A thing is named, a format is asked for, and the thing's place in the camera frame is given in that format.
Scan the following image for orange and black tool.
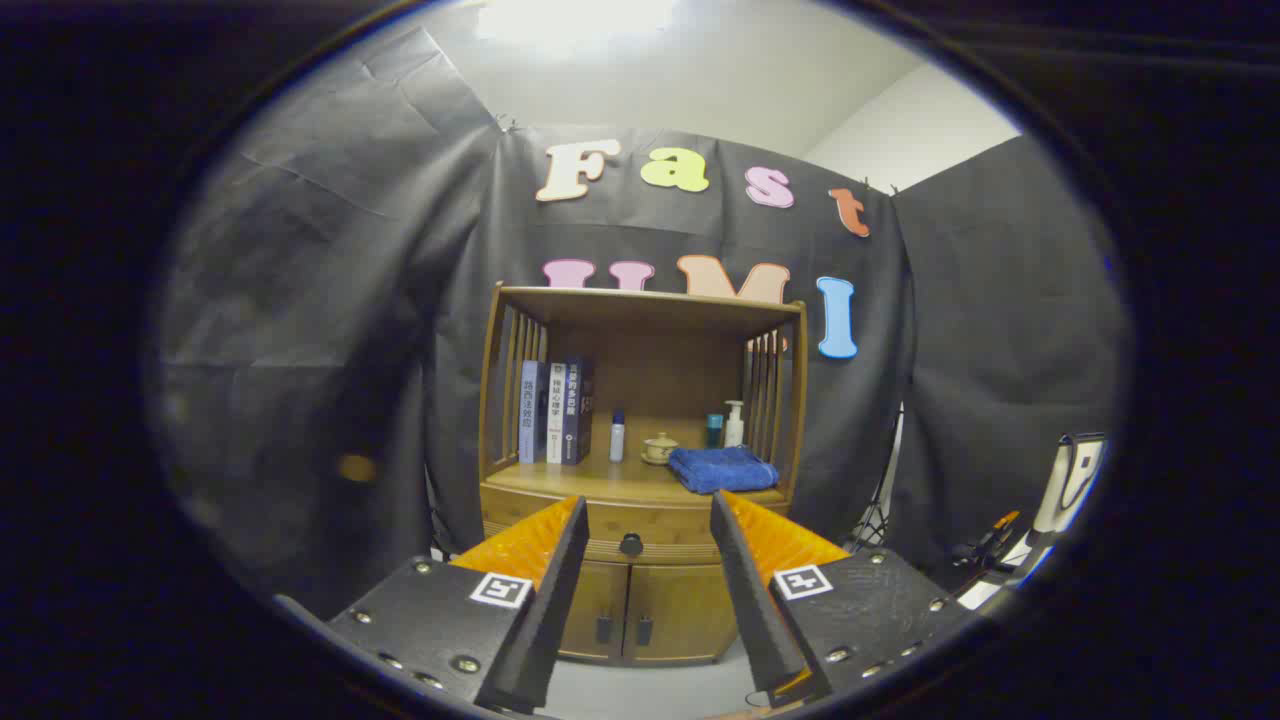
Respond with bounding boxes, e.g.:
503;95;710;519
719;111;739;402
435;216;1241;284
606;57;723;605
950;510;1023;577

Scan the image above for wooden countertop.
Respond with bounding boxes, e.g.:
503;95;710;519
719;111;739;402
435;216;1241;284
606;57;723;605
482;448;791;503

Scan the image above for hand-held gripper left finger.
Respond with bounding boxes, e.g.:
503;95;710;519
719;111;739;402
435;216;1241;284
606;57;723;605
328;494;591;716

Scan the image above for wooden cabinet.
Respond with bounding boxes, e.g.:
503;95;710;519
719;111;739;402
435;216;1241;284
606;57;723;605
478;283;809;666

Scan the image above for folded blue towel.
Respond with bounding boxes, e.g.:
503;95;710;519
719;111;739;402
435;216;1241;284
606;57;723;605
667;445;781;496

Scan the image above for wooden cabinet door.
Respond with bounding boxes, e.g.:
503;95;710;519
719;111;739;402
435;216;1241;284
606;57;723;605
558;562;631;663
626;562;739;665

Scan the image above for light blue book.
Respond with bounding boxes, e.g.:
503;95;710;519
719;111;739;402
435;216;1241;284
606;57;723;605
519;360;548;465

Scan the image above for dark blue book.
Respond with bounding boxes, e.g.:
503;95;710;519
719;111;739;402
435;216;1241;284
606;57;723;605
562;357;597;467

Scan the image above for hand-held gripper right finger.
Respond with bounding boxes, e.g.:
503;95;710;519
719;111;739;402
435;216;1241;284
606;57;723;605
710;490;986;709

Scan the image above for white book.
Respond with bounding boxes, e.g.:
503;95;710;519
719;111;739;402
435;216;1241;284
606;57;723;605
546;362;569;465

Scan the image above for wooden drawer with black knob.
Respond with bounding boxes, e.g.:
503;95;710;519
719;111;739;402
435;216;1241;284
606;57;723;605
480;487;791;567

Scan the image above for white device with black cable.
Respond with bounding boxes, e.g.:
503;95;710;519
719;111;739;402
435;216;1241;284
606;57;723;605
1033;432;1108;563

